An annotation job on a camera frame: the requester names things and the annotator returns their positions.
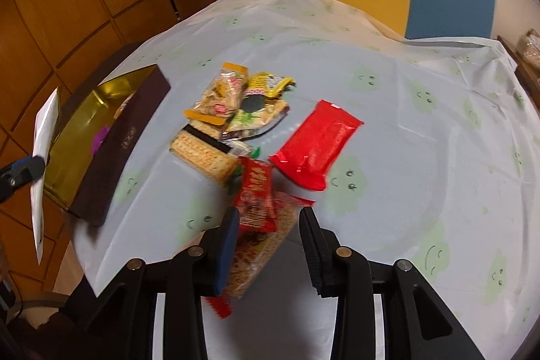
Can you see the purple candy wrapper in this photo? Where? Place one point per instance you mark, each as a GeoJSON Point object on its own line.
{"type": "Point", "coordinates": [98, 139]}

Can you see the gold-lined dark gift box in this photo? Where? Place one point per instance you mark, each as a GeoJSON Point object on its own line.
{"type": "Point", "coordinates": [90, 152]}

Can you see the yellow snack packet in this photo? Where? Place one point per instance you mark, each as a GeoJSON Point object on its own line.
{"type": "Point", "coordinates": [267, 84]}

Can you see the tissue box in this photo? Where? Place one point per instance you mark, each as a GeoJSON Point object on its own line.
{"type": "Point", "coordinates": [528, 48]}

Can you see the green and white snack packet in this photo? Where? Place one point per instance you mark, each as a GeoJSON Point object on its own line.
{"type": "Point", "coordinates": [257, 115]}

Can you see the light blue smiley tablecloth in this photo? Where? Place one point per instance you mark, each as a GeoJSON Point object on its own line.
{"type": "Point", "coordinates": [443, 171]}

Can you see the cracker pack with green ends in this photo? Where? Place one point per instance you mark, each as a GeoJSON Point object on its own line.
{"type": "Point", "coordinates": [200, 146]}

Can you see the wooden side table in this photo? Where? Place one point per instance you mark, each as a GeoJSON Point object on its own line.
{"type": "Point", "coordinates": [527, 75]}

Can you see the orange-ended biscuit packet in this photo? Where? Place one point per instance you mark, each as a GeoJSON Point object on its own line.
{"type": "Point", "coordinates": [222, 97]}

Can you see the small red snack packet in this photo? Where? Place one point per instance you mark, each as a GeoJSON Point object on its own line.
{"type": "Point", "coordinates": [254, 200]}

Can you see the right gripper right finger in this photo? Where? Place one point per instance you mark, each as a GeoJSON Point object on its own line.
{"type": "Point", "coordinates": [417, 324]}

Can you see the glossy red snack packet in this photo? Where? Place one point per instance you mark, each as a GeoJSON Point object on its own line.
{"type": "Point", "coordinates": [310, 151]}

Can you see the long white snack packet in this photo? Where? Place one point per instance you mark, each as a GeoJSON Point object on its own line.
{"type": "Point", "coordinates": [45, 122]}

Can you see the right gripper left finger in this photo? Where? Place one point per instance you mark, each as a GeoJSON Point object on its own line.
{"type": "Point", "coordinates": [122, 321]}

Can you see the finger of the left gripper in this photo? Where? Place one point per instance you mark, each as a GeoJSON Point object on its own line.
{"type": "Point", "coordinates": [20, 173]}

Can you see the long sesame stick packet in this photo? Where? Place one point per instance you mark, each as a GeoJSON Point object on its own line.
{"type": "Point", "coordinates": [255, 249]}

